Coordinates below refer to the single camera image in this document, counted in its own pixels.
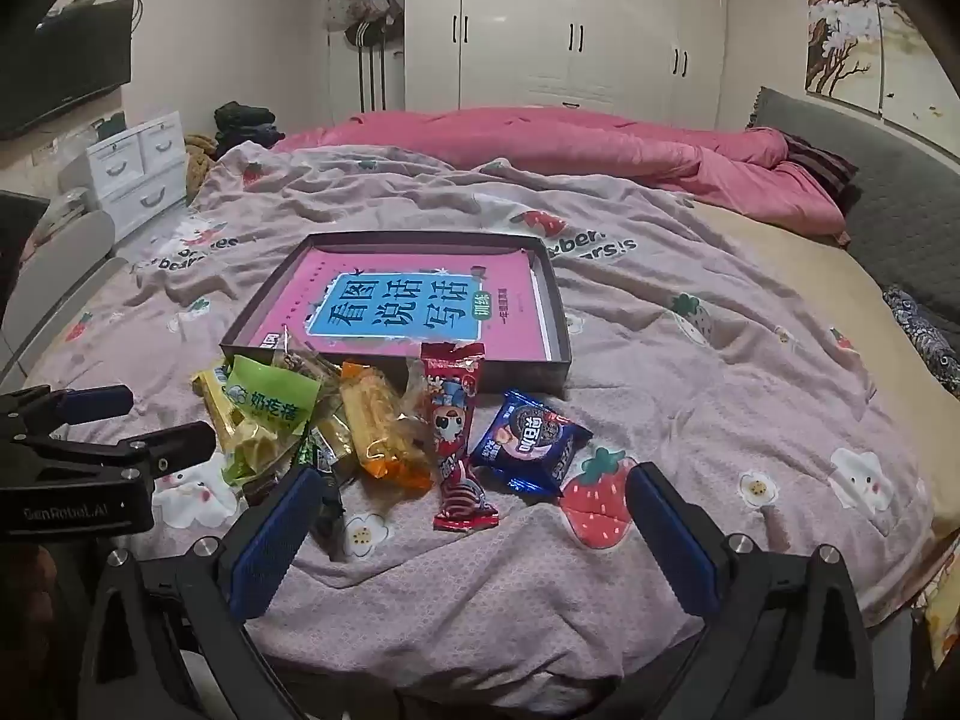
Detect green snack packet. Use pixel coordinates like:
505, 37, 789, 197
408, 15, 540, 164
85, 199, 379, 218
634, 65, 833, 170
222, 354, 323, 486

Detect orange cracker packet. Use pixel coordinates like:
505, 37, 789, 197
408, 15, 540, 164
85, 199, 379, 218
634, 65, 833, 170
336, 360, 437, 494

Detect white wardrobe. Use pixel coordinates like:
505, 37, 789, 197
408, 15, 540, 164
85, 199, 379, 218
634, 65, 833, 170
403, 0, 730, 130

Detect grey padded headboard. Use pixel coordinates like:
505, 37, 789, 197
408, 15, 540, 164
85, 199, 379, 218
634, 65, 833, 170
748, 85, 960, 320

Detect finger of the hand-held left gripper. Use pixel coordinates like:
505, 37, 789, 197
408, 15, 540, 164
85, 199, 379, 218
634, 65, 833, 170
11, 420, 218, 482
0, 385, 135, 437

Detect pink quilt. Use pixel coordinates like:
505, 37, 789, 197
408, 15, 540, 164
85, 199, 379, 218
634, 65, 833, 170
270, 106, 853, 245

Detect shallow grey cardboard box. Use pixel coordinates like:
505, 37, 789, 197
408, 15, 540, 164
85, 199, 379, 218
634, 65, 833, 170
220, 232, 573, 397

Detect hanging hats and clothes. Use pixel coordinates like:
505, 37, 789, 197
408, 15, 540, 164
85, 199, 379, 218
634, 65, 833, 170
322, 0, 407, 115

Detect long yellow snack packet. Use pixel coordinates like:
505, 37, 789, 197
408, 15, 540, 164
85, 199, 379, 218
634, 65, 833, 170
190, 366, 248, 460

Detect tan knitted cloth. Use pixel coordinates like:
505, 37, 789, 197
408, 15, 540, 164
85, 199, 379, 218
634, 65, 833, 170
183, 133, 223, 192

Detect dark patterned cloth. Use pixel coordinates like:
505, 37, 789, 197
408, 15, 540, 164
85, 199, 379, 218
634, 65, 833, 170
880, 283, 960, 400

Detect grey chair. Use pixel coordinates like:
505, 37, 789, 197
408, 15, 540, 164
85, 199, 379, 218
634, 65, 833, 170
0, 191, 130, 391

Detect flower tree wall painting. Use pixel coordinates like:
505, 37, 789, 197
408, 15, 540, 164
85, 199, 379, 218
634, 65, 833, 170
804, 0, 960, 145

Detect dark clothes pile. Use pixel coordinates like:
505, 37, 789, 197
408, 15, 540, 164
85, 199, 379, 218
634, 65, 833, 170
213, 100, 279, 160

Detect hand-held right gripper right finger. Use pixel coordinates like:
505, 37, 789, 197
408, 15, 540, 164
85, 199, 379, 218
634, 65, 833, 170
600, 461, 878, 720

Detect dark brown candy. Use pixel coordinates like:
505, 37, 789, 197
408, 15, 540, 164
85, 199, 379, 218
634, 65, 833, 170
241, 474, 284, 509

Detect clear cookie packet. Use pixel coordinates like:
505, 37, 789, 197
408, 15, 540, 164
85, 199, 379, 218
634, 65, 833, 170
271, 346, 340, 392

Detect printed strawberry blanket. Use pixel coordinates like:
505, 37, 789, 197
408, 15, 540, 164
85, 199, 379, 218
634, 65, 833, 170
15, 142, 938, 695

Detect blue cookie packet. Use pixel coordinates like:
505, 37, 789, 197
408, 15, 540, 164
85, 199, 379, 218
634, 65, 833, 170
468, 389, 594, 500

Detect small yellow cake packet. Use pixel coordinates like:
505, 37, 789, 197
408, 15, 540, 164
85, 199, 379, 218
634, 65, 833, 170
319, 388, 355, 460

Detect black television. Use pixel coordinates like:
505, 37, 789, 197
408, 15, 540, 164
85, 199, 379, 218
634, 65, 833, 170
0, 0, 135, 141

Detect white drawer unit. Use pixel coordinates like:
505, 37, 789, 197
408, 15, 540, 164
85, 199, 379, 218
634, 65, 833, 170
58, 111, 188, 242

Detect pink book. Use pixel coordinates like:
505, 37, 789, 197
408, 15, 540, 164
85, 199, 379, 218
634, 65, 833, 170
246, 244, 557, 362

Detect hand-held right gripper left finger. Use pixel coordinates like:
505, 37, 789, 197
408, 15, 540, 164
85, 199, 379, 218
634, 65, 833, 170
79, 463, 398, 720

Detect red candy packet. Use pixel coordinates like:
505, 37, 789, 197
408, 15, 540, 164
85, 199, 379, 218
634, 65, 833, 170
415, 340, 501, 533

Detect dark striped pillow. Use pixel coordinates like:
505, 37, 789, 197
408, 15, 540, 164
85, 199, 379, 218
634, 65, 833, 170
778, 130, 860, 205

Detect dark green candy wrapper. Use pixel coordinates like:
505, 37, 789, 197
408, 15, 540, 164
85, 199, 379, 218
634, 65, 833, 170
294, 426, 355, 475

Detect beige bedsheet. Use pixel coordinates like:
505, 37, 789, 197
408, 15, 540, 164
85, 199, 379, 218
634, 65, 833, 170
694, 202, 960, 541

